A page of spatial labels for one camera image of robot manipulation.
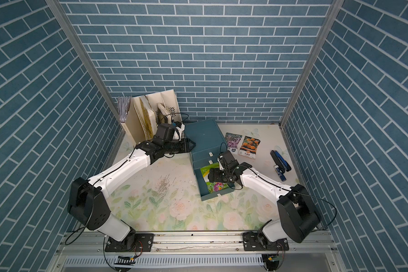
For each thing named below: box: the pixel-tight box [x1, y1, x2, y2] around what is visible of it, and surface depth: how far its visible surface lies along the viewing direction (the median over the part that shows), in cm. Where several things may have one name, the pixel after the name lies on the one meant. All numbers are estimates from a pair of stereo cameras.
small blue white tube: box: [273, 164, 287, 182], surface depth 98 cm
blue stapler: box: [274, 150, 292, 172], surface depth 100 cm
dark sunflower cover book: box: [155, 103, 172, 125], surface depth 101 cm
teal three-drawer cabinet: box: [184, 119, 236, 202], surface depth 87 cm
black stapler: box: [270, 150, 286, 174], surface depth 101 cm
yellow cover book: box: [133, 95, 158, 140], surface depth 98 cm
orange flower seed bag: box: [238, 135, 262, 160], surface depth 110 cm
